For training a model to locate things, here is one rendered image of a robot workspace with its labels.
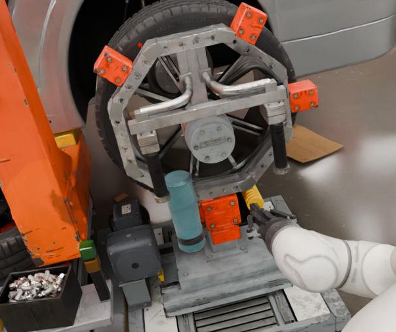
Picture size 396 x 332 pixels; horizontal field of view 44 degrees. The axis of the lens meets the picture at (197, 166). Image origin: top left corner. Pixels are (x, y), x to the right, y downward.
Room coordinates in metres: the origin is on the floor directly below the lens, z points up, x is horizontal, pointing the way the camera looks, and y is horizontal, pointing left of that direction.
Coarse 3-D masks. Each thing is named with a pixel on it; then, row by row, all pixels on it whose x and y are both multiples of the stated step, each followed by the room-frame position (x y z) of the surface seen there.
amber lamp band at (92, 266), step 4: (96, 256) 1.16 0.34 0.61; (84, 260) 1.15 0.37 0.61; (96, 260) 1.14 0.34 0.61; (84, 264) 1.14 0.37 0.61; (88, 264) 1.14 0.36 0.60; (92, 264) 1.14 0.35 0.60; (96, 264) 1.14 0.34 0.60; (100, 264) 1.16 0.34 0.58; (88, 268) 1.14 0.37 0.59; (92, 268) 1.14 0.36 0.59; (96, 268) 1.14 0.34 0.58; (100, 268) 1.14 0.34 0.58; (88, 272) 1.14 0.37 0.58; (92, 272) 1.14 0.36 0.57
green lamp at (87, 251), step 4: (88, 240) 1.17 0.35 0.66; (92, 240) 1.17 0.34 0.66; (80, 244) 1.16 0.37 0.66; (84, 244) 1.16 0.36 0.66; (88, 244) 1.15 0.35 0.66; (92, 244) 1.15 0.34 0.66; (80, 248) 1.14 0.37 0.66; (84, 248) 1.14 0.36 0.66; (88, 248) 1.14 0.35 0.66; (92, 248) 1.14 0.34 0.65; (80, 252) 1.14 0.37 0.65; (84, 252) 1.14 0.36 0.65; (88, 252) 1.14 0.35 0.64; (92, 252) 1.14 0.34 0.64; (84, 256) 1.14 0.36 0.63; (88, 256) 1.14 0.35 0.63; (92, 256) 1.14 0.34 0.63
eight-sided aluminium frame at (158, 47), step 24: (216, 24) 1.44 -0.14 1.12; (144, 48) 1.39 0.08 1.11; (168, 48) 1.38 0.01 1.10; (192, 48) 1.38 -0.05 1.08; (240, 48) 1.39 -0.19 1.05; (144, 72) 1.37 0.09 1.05; (120, 96) 1.37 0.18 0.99; (288, 96) 1.40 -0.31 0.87; (120, 120) 1.36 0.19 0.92; (288, 120) 1.39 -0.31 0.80; (120, 144) 1.37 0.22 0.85; (264, 144) 1.43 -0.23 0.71; (144, 168) 1.41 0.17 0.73; (264, 168) 1.39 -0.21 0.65; (216, 192) 1.38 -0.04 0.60
